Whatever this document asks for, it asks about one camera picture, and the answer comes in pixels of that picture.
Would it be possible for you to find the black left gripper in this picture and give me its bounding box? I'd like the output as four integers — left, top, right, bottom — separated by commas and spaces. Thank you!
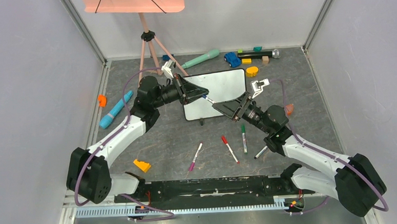
151, 72, 210, 109

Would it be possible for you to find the blue whiteboard marker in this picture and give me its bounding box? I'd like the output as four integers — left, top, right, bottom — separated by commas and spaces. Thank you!
202, 95, 215, 104

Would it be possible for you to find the black framed whiteboard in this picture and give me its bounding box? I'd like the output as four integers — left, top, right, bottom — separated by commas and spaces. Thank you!
183, 68, 246, 121

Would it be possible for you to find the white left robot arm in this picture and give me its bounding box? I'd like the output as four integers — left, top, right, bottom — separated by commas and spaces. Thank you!
66, 74, 209, 206

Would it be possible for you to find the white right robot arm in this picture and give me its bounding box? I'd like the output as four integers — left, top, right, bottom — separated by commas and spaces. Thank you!
212, 92, 389, 217

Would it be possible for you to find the green whiteboard marker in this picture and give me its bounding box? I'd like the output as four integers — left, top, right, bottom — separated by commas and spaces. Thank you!
241, 125, 248, 155

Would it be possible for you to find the red whiteboard marker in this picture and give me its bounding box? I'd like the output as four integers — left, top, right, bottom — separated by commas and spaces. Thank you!
221, 135, 240, 164

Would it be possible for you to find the black whiteboard marker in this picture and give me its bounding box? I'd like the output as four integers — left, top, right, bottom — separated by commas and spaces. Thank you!
254, 146, 268, 159

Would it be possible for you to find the purple whiteboard marker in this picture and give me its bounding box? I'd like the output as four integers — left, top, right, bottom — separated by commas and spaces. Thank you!
188, 142, 203, 172

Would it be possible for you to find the yellow oval block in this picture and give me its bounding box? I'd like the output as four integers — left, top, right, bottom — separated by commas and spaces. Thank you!
245, 66, 259, 77

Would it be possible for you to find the mint green toy microphone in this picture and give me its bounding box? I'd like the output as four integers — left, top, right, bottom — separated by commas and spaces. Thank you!
182, 49, 220, 69

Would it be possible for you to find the yellow rectangular block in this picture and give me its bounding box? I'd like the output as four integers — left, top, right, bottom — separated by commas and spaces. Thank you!
241, 58, 252, 65

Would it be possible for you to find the blue toy car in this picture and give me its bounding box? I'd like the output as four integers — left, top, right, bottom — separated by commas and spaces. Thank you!
224, 52, 242, 68

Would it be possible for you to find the orange semicircle block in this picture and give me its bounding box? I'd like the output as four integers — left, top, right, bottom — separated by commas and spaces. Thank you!
284, 104, 294, 115

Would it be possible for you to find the beige wooden cube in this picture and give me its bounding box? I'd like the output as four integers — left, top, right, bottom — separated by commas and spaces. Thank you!
261, 56, 270, 66

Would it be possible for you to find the teal block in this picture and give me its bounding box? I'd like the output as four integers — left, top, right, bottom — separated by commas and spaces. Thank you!
253, 46, 262, 52

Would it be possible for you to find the black silver microphone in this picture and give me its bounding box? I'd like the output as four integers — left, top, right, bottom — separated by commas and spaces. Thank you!
237, 49, 280, 59

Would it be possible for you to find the orange stair block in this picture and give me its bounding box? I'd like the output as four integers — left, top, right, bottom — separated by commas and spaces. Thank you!
133, 159, 151, 173

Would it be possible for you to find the small orange block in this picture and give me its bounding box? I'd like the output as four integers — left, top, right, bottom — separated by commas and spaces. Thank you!
97, 94, 107, 108

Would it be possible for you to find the blue toy microphone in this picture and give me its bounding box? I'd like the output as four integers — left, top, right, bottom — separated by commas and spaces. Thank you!
99, 90, 133, 129

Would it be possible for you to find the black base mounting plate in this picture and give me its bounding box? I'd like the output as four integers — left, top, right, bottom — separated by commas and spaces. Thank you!
114, 175, 300, 210

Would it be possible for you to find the pink music stand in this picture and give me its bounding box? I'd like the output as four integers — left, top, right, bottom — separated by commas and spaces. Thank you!
83, 0, 188, 80

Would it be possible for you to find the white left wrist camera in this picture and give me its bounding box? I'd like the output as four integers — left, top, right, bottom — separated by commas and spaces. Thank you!
161, 59, 176, 79

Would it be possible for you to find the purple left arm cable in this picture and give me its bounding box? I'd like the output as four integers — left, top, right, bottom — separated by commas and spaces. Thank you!
67, 66, 177, 224

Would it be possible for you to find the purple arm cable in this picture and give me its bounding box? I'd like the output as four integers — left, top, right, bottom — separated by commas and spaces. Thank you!
67, 66, 177, 224
268, 73, 390, 218

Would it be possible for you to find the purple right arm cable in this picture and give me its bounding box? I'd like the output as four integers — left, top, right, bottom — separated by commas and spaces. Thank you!
268, 73, 390, 218

